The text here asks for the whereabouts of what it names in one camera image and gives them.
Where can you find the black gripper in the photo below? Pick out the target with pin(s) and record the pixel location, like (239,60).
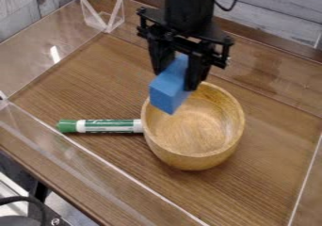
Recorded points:
(181,27)

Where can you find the blue foam block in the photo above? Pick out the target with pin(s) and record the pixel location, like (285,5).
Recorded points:
(166,88)

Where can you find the brown wooden bowl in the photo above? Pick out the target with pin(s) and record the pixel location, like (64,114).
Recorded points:
(199,136)

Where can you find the green white marker pen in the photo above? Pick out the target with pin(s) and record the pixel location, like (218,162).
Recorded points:
(99,126)

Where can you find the clear acrylic tray wall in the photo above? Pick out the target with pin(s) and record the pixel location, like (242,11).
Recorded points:
(78,66)

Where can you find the black table leg bracket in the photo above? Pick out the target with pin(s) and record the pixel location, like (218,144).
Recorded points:
(40,211)

